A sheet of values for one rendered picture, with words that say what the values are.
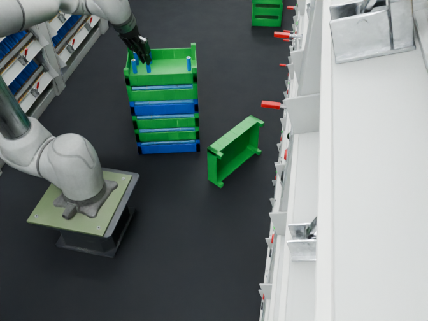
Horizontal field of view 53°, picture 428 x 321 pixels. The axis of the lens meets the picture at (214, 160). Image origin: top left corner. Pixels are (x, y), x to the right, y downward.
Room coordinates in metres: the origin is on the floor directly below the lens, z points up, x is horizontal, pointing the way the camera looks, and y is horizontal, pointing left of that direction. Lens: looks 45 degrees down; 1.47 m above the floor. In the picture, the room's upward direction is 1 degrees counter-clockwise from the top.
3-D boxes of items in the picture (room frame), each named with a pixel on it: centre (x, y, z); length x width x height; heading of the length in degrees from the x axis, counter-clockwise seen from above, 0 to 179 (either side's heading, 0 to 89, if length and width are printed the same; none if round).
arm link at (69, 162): (1.08, 0.50, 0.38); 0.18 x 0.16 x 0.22; 66
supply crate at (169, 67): (1.62, 0.22, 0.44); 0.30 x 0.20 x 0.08; 93
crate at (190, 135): (1.62, 0.22, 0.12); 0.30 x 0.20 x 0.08; 93
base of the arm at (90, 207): (1.06, 0.49, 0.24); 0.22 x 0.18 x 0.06; 159
